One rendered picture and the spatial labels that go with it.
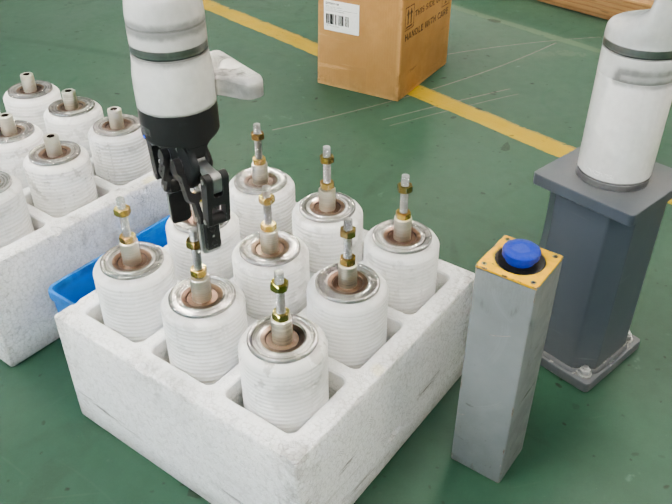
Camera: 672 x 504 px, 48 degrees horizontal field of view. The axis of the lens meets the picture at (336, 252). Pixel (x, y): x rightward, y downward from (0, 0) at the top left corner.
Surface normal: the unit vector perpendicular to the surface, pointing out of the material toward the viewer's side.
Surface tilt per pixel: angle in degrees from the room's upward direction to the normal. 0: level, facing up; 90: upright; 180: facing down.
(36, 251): 90
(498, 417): 90
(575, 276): 90
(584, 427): 0
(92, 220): 90
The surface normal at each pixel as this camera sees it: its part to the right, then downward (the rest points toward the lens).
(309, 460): 0.81, 0.34
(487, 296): -0.59, 0.47
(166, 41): 0.19, 0.58
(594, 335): -0.06, 0.58
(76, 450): 0.00, -0.81
